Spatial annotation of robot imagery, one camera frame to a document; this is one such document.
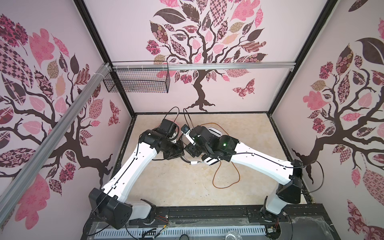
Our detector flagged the black wire mesh basket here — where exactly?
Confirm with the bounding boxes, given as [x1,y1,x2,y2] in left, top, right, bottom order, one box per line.
[103,60,171,94]

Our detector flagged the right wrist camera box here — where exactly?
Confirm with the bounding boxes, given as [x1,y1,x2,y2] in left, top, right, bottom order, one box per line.
[181,124,196,146]

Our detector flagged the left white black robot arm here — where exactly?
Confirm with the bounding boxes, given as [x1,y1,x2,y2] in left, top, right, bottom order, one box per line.
[89,119,184,229]

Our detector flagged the aluminium rail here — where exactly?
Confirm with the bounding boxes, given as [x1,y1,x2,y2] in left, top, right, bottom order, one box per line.
[110,61,296,72]
[1,63,111,224]

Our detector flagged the back aluminium rail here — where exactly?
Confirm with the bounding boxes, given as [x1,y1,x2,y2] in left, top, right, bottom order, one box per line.
[110,61,296,72]

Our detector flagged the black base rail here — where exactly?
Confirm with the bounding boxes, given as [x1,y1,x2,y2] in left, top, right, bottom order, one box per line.
[81,204,340,240]

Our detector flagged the left aluminium rail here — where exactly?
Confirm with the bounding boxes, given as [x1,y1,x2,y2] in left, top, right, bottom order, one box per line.
[1,63,111,224]

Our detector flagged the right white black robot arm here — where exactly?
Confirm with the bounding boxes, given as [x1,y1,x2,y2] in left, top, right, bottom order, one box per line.
[182,125,303,216]

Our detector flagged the orange headphone cable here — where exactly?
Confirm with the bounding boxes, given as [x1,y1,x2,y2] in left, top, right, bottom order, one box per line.
[199,122,241,190]

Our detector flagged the white black headphones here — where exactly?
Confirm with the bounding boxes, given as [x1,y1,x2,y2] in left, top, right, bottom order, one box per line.
[184,126,227,166]

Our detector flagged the white slotted cable duct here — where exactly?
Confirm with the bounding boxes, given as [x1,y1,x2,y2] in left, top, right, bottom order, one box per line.
[91,226,266,240]

